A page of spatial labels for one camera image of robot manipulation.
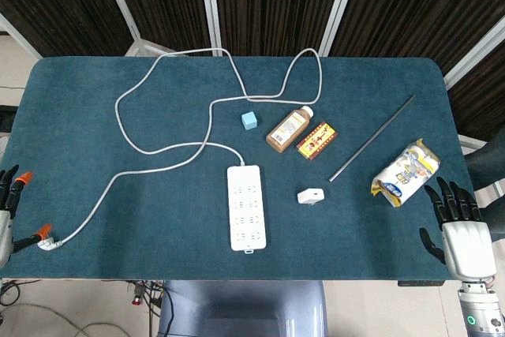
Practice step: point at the blue-grey robot torso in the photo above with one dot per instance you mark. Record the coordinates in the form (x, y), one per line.
(244, 305)

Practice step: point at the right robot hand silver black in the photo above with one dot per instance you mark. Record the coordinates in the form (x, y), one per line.
(467, 246)

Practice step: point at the dark metal rod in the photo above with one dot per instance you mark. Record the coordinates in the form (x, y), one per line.
(372, 138)

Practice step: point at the brown bottle white cap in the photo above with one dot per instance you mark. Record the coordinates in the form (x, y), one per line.
(286, 132)

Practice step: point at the black desk control panel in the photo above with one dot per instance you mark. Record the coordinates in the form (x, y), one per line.
(420, 283)

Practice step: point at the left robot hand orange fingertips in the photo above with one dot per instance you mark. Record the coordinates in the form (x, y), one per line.
(4, 230)

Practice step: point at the red yellow printed box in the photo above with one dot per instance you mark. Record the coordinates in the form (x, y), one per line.
(317, 140)

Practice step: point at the light blue cube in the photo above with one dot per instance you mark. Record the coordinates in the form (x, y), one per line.
(249, 120)

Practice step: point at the dark grey rounded object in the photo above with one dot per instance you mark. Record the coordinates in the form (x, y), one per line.
(489, 159)

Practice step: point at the black box on floor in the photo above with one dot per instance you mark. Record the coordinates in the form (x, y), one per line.
(6, 118)

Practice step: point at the white power strip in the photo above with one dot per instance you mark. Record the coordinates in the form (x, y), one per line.
(248, 210)

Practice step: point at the white yellow blue snack bag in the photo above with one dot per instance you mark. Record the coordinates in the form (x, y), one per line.
(406, 173)

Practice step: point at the white plug adapter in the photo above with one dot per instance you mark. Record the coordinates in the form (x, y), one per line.
(311, 195)

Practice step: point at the red button device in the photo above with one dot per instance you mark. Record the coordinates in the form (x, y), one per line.
(137, 298)

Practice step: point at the teal table mat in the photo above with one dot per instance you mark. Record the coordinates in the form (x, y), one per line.
(158, 214)

